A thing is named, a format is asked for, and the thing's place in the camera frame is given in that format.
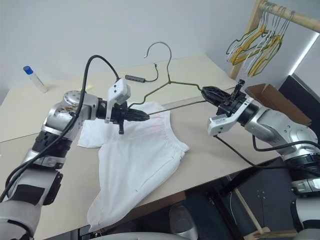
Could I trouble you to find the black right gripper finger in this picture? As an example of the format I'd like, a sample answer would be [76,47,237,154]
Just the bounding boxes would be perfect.
[202,92,226,107]
[201,85,232,101]

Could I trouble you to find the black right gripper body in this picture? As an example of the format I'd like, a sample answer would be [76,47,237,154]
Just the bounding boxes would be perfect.
[216,79,249,117]

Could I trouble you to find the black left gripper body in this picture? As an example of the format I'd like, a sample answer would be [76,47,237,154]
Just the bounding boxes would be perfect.
[110,103,131,136]

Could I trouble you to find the white shorts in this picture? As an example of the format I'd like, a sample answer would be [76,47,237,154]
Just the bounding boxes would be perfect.
[76,100,190,233]

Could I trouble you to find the olive wire hanger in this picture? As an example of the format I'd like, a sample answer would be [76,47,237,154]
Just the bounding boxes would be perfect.
[128,41,209,119]

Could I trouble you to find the bunch of yellow hangers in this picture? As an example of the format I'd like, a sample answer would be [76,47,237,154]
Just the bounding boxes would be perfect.
[248,6,296,77]

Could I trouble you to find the brown cardboard box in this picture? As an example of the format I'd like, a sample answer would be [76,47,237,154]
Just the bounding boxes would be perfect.
[245,83,313,129]

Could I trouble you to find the black flat panel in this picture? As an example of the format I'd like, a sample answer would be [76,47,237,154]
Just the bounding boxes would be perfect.
[277,73,320,132]

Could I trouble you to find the wooden clothes rack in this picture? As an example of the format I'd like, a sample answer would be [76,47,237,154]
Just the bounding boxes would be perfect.
[229,0,320,79]

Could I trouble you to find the wooden stick with base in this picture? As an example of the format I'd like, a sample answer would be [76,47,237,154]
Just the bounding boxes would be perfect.
[231,187,297,239]

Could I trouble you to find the dark rounded shape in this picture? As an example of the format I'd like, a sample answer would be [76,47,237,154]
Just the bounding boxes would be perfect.
[168,203,199,240]

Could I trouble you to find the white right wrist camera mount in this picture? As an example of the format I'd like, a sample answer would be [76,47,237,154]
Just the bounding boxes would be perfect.
[207,98,253,137]

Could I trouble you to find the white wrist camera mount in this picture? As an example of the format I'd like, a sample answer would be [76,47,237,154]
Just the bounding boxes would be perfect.
[104,78,132,124]
[207,98,253,137]

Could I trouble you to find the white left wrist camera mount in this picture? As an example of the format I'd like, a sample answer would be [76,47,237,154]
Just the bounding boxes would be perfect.
[104,78,132,124]

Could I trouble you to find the grey USB hub with cable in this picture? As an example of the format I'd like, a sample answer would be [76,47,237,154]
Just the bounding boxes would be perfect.
[124,63,159,83]

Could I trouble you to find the white wire hanger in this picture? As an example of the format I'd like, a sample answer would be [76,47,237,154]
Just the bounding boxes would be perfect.
[240,6,281,71]

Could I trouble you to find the yellow wire hanger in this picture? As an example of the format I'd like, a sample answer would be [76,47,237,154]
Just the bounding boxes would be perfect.
[229,4,273,67]

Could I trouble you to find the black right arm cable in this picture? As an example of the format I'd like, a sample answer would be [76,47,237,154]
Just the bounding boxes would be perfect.
[213,133,320,181]

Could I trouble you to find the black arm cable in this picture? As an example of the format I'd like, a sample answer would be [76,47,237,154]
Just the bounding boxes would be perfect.
[0,54,123,204]
[213,133,320,181]

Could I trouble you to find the dark green wire hanger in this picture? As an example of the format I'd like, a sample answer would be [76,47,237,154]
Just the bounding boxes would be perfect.
[225,2,272,57]

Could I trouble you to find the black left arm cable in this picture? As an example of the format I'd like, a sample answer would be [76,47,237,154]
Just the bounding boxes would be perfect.
[0,54,123,204]

